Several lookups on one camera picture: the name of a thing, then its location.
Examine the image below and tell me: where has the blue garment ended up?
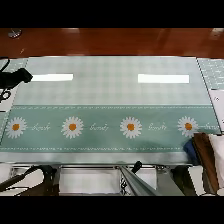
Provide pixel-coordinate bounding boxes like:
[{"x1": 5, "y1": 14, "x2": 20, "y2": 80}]
[{"x1": 182, "y1": 137, "x2": 201, "y2": 167}]

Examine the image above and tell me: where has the brown garment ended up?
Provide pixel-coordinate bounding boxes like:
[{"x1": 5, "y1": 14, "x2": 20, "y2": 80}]
[{"x1": 192, "y1": 132, "x2": 222, "y2": 195}]

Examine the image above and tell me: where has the silver frame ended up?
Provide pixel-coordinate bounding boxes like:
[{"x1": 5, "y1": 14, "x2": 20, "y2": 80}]
[{"x1": 0, "y1": 161, "x2": 224, "y2": 197}]

